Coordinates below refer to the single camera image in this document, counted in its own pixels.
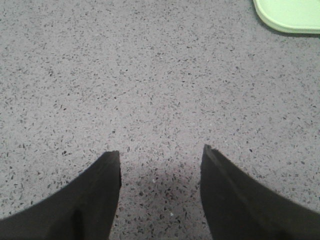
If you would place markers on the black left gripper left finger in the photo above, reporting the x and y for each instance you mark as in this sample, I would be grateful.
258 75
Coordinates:
82 210

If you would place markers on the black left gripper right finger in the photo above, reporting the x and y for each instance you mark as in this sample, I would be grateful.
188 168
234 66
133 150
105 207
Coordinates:
237 207

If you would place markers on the light green plastic tray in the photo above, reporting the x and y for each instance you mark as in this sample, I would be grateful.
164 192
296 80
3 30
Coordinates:
290 16

